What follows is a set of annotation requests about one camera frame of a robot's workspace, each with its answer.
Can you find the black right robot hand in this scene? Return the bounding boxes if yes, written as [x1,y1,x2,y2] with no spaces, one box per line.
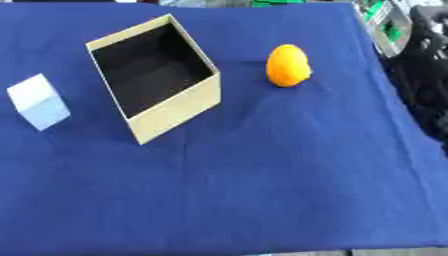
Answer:
[381,4,448,152]

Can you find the orange toy fruit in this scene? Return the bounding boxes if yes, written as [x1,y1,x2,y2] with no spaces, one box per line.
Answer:
[264,43,314,88]

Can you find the tan cardboard box black inside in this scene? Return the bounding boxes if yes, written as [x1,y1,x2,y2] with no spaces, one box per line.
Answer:
[84,13,224,146]

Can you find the white cube block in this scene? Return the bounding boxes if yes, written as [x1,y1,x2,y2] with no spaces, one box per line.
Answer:
[5,73,74,132]

